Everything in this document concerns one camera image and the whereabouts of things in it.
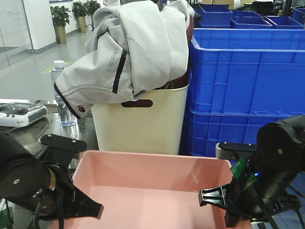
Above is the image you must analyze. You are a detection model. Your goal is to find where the black cable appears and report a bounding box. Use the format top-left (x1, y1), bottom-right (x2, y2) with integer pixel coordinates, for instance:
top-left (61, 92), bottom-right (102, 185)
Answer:
top-left (257, 186), bottom-right (305, 229)

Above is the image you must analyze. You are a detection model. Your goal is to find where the potted plant gold pot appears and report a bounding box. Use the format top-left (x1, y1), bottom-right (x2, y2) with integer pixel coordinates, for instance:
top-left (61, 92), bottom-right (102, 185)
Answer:
top-left (72, 1), bottom-right (87, 33)
top-left (50, 6), bottom-right (70, 44)

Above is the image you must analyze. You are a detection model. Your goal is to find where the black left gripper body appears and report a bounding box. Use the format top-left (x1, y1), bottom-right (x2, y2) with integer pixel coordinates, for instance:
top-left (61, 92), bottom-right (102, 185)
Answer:
top-left (31, 164), bottom-right (81, 221)

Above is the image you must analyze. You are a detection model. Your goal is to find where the large blue crate upper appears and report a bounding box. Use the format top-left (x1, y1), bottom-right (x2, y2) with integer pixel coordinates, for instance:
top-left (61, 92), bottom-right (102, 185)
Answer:
top-left (190, 28), bottom-right (305, 116)

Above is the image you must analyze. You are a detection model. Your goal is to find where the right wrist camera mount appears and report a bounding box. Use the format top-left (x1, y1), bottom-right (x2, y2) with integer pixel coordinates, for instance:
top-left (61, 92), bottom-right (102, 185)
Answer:
top-left (215, 142), bottom-right (257, 161)

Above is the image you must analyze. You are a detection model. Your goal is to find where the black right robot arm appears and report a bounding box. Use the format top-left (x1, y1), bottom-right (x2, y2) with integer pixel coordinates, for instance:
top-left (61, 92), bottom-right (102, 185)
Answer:
top-left (198, 115), bottom-right (305, 229)

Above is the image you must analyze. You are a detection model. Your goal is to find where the clear water bottle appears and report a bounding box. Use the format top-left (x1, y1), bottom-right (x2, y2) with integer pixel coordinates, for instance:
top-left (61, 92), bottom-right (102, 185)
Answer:
top-left (51, 60), bottom-right (77, 126)

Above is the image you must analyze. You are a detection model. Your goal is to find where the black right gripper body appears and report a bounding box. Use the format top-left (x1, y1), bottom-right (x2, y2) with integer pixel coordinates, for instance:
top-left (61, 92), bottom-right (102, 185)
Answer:
top-left (226, 167), bottom-right (299, 221)

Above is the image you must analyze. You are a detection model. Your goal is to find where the cream plastic basket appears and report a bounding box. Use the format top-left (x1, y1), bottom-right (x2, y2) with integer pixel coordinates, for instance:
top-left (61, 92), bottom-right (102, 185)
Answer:
top-left (91, 85), bottom-right (188, 155)

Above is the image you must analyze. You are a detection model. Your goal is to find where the small blue bin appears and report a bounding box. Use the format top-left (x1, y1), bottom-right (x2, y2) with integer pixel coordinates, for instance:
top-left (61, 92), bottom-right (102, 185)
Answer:
top-left (199, 4), bottom-right (233, 28)
top-left (264, 16), bottom-right (304, 30)
top-left (230, 17), bottom-right (273, 29)

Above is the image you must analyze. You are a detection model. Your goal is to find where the large blue crate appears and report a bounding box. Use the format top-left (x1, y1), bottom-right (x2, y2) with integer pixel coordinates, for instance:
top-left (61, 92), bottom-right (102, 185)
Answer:
top-left (190, 28), bottom-right (305, 116)
top-left (179, 106), bottom-right (298, 157)

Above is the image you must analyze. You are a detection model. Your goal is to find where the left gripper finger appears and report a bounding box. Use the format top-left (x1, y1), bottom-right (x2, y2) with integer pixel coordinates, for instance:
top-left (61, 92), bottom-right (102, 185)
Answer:
top-left (73, 187), bottom-right (104, 219)

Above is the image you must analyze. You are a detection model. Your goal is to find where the grey soft-shell jacket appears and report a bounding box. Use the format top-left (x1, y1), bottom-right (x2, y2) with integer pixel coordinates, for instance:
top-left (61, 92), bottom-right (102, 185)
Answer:
top-left (56, 0), bottom-right (194, 119)

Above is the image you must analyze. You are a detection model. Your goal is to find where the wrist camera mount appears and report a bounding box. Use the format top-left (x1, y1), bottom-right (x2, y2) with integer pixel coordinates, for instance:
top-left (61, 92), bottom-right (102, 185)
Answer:
top-left (39, 134), bottom-right (87, 167)
top-left (215, 142), bottom-right (257, 161)

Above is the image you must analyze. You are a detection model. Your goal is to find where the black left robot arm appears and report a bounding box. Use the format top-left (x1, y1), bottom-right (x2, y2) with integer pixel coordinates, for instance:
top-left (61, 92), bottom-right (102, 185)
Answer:
top-left (0, 131), bottom-right (104, 225)

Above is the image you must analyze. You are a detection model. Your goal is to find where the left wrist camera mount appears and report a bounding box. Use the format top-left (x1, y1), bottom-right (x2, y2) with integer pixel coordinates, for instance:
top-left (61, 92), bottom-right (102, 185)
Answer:
top-left (39, 134), bottom-right (87, 167)

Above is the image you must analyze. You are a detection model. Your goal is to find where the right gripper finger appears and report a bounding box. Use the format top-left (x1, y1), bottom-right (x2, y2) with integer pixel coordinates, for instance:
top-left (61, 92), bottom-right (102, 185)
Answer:
top-left (199, 184), bottom-right (232, 209)
top-left (224, 212), bottom-right (240, 228)

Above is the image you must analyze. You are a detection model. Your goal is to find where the pink plastic bin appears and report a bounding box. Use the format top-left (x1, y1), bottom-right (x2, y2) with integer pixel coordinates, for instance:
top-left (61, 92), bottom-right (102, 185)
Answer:
top-left (64, 150), bottom-right (232, 229)

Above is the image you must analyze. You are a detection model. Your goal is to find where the large blue crate lower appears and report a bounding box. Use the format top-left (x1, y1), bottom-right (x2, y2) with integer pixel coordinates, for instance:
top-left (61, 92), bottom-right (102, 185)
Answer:
top-left (179, 106), bottom-right (298, 157)

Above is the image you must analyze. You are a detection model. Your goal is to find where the white remote controller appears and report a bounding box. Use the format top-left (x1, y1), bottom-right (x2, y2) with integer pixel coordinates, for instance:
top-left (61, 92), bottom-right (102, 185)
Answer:
top-left (0, 102), bottom-right (47, 127)

